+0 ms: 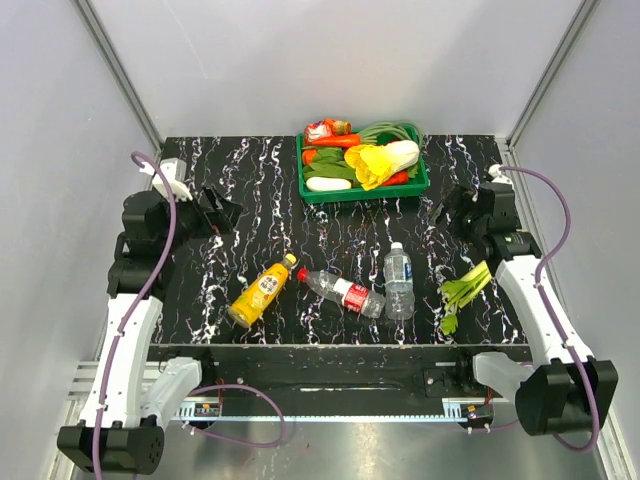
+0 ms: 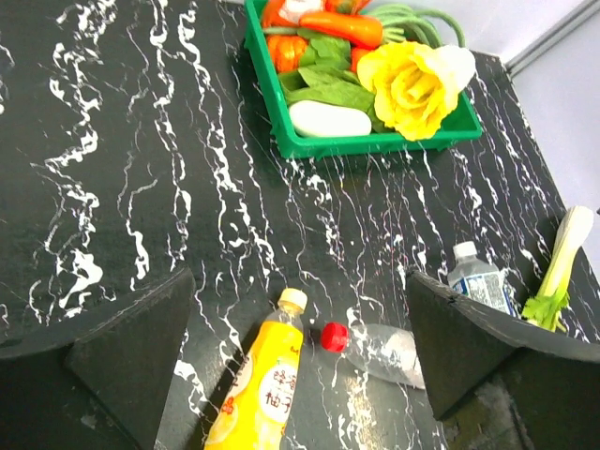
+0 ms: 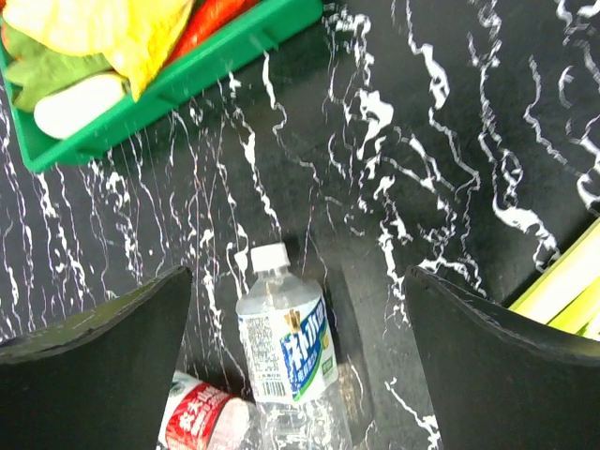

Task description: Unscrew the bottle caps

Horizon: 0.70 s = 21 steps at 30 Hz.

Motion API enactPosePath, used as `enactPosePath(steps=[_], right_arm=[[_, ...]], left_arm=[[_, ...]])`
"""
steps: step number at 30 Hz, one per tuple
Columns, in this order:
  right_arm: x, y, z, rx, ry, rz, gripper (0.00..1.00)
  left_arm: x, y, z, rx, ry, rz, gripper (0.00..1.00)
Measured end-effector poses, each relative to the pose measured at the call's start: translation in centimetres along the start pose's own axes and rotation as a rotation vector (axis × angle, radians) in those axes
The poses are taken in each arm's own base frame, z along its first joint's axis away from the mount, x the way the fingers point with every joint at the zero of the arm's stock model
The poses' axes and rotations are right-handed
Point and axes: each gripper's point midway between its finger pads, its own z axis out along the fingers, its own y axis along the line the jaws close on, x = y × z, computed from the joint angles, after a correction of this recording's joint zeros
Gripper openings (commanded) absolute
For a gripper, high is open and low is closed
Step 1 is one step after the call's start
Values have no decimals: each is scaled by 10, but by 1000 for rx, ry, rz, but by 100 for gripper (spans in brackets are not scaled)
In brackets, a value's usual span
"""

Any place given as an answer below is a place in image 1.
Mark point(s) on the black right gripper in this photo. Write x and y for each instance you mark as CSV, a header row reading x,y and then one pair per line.
x,y
459,199

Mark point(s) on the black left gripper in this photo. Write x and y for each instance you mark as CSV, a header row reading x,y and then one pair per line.
x,y
223,220

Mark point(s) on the blue label clear bottle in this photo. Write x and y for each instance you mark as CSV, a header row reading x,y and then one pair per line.
x,y
399,289

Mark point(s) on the yellow juice bottle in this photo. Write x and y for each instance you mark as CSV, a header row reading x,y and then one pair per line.
x,y
252,303

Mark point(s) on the red label clear bottle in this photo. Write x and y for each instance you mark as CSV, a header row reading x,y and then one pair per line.
x,y
351,296

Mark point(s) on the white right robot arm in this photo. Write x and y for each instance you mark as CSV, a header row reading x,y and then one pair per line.
x,y
566,389

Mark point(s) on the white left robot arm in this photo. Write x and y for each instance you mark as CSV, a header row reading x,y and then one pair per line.
x,y
121,428

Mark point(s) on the red pepper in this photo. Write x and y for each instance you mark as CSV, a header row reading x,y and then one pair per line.
x,y
399,178

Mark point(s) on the green plastic basket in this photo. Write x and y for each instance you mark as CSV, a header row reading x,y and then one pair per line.
x,y
418,182

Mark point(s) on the green celery stalk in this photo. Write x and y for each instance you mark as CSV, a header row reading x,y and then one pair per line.
x,y
457,294

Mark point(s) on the yellow napa cabbage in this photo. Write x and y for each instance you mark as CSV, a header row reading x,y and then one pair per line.
x,y
374,164

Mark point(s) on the green long beans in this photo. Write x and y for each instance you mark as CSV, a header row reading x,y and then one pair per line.
x,y
382,133

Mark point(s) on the white radish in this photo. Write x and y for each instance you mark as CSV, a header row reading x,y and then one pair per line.
x,y
326,184

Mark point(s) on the small orange carrot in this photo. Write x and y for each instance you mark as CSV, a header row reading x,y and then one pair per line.
x,y
308,156

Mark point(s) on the green leafy vegetable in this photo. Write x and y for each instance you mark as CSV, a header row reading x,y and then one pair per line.
x,y
329,162

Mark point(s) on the long orange carrot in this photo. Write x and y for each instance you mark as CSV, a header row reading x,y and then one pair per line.
x,y
342,141

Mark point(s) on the red white snack packet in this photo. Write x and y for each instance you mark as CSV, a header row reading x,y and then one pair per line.
x,y
326,128

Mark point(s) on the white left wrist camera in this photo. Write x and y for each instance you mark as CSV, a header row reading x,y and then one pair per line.
x,y
174,170

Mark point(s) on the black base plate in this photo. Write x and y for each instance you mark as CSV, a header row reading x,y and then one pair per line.
x,y
424,370

